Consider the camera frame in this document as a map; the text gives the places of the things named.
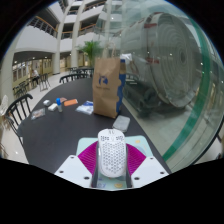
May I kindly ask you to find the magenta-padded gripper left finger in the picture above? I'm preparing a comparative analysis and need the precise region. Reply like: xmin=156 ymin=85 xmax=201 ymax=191
xmin=53 ymin=140 xmax=100 ymax=189

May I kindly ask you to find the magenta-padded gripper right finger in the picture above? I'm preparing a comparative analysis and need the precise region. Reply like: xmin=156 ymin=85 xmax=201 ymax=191
xmin=124 ymin=143 xmax=170 ymax=189

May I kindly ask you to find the white perforated computer mouse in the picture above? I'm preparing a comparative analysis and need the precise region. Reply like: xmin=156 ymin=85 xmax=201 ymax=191
xmin=97 ymin=128 xmax=128 ymax=178

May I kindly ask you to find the light teal cartoon mouse pad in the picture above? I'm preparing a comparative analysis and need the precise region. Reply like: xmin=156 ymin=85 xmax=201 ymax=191
xmin=75 ymin=134 xmax=155 ymax=191

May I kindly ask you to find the grey flat pouch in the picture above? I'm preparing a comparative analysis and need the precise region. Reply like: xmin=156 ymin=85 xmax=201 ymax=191
xmin=112 ymin=114 xmax=131 ymax=133

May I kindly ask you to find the white and blue plastic packet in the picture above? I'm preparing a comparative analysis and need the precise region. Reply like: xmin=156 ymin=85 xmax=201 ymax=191
xmin=75 ymin=100 xmax=95 ymax=116

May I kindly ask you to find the small blue-capped bottle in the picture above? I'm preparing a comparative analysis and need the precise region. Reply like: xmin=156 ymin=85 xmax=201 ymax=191
xmin=55 ymin=97 xmax=64 ymax=113

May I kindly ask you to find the clear plastic bag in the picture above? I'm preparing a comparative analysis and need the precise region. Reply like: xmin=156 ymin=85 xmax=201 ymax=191
xmin=30 ymin=107 xmax=47 ymax=121

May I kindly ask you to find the brown paper bag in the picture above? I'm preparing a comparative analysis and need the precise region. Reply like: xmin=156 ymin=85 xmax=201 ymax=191
xmin=91 ymin=49 xmax=127 ymax=120

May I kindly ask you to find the black spindle-back chair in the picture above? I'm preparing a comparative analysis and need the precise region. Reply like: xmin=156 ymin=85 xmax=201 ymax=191
xmin=59 ymin=73 xmax=91 ymax=84
xmin=4 ymin=93 xmax=34 ymax=144

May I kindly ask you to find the group of dark chairs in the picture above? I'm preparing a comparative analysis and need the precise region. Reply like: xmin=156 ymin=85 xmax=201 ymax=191
xmin=13 ymin=73 xmax=52 ymax=98

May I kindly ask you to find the person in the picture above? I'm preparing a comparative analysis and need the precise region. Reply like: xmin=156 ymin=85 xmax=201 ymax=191
xmin=30 ymin=68 xmax=41 ymax=86

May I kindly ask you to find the large white cylindrical exhibit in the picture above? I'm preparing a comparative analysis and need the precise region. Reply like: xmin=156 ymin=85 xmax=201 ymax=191
xmin=121 ymin=12 xmax=205 ymax=118

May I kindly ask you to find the green potted palm plant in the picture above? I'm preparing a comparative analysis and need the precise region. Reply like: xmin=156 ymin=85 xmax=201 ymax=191
xmin=77 ymin=39 xmax=104 ymax=68

